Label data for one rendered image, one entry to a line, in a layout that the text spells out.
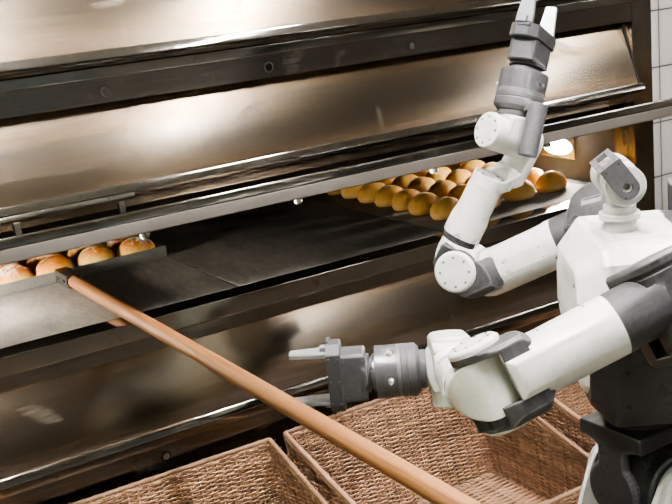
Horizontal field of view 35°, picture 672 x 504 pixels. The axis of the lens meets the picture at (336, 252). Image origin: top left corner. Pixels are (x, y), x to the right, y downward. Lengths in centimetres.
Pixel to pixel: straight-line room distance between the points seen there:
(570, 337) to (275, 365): 105
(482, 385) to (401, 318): 108
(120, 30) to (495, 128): 75
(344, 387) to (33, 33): 88
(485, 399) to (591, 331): 17
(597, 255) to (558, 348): 22
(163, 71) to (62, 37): 22
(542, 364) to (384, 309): 111
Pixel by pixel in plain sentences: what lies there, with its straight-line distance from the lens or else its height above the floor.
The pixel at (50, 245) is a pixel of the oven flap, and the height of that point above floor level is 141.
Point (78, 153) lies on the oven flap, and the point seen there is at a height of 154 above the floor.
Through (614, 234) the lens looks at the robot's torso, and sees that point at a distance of 169.
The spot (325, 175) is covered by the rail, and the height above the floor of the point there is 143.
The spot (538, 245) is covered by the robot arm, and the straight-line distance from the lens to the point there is 192.
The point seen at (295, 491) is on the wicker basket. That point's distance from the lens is 233.
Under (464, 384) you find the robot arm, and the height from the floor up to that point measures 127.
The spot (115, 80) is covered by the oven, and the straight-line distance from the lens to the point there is 212.
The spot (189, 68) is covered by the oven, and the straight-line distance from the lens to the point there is 218.
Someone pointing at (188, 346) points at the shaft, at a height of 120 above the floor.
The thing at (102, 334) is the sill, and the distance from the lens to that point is 218.
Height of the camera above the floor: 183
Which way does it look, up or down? 15 degrees down
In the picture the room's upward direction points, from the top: 6 degrees counter-clockwise
